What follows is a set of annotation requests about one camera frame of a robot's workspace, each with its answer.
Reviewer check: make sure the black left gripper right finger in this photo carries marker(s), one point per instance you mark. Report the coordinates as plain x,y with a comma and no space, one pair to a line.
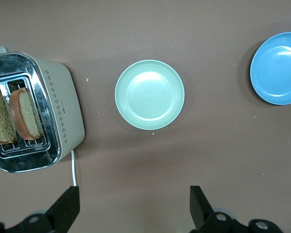
201,211

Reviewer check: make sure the beige chrome two-slot toaster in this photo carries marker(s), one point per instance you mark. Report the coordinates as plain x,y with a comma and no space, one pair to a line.
63,97

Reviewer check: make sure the brown bread slice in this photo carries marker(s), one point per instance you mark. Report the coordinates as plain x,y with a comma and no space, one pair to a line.
26,114
0,119

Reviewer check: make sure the blue plate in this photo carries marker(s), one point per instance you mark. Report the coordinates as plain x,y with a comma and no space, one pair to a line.
276,70

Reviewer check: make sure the light green plate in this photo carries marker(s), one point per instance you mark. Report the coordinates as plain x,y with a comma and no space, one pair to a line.
149,94

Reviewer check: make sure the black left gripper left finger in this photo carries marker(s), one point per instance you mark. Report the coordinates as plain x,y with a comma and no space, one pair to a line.
63,211

